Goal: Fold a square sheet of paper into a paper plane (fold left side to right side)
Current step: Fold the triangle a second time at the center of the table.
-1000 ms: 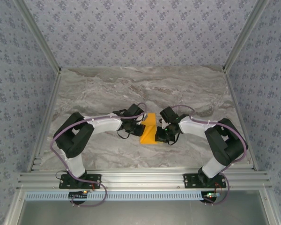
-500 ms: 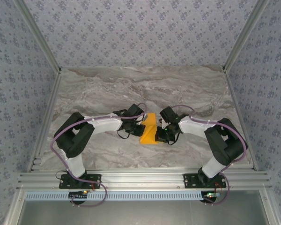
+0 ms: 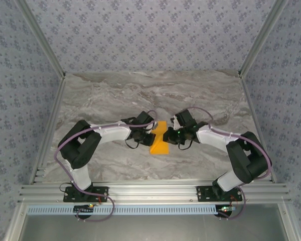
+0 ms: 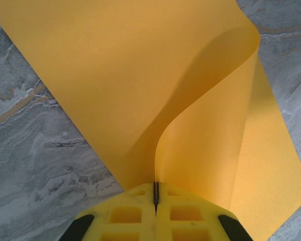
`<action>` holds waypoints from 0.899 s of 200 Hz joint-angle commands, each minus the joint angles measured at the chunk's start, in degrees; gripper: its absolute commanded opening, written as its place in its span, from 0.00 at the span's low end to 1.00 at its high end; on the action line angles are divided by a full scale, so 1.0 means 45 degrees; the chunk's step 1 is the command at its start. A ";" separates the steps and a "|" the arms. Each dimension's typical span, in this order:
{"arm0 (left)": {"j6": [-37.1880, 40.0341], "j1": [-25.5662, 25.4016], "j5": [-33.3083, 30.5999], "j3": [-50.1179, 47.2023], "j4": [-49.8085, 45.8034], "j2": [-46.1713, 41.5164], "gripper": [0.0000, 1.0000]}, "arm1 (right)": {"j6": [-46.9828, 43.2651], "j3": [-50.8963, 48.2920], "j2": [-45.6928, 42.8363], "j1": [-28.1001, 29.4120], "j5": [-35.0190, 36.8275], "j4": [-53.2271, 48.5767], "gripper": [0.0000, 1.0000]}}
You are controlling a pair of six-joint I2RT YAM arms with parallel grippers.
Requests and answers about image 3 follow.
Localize grey metal sheet panel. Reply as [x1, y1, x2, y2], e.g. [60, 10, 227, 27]
[20, 214, 290, 241]

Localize right controller board with LED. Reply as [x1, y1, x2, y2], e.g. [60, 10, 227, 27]
[216, 204, 238, 217]

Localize controller board with led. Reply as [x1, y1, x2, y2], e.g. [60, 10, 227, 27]
[216, 204, 238, 217]
[74, 204, 95, 214]

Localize left controller board with LED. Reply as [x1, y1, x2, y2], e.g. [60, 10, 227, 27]
[74, 204, 95, 214]

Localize thin black right gripper cable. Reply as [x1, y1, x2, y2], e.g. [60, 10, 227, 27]
[178, 139, 193, 151]

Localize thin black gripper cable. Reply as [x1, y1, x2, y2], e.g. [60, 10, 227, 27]
[178, 139, 193, 151]
[125, 139, 141, 150]

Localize thin black left gripper cable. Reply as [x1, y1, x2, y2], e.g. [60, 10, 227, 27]
[125, 139, 141, 150]

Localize aluminium mounting rail beam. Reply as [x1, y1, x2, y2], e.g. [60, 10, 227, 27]
[18, 182, 291, 203]

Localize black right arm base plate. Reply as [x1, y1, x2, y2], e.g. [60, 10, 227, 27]
[196, 185, 243, 203]

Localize pale blue slotted cable duct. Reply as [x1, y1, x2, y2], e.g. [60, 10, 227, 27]
[27, 204, 231, 216]

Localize aluminium table side rail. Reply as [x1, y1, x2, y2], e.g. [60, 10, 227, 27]
[240, 76, 277, 183]
[29, 77, 67, 184]

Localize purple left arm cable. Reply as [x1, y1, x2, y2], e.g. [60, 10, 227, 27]
[54, 109, 115, 222]

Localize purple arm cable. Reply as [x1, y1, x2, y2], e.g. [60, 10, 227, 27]
[54, 109, 115, 222]
[182, 107, 273, 221]

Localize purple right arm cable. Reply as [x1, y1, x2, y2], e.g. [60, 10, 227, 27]
[182, 107, 273, 221]

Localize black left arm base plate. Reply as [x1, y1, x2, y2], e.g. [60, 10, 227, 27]
[63, 186, 109, 203]

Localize aluminium frame post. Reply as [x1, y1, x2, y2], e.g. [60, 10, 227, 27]
[238, 0, 290, 78]
[16, 0, 67, 79]

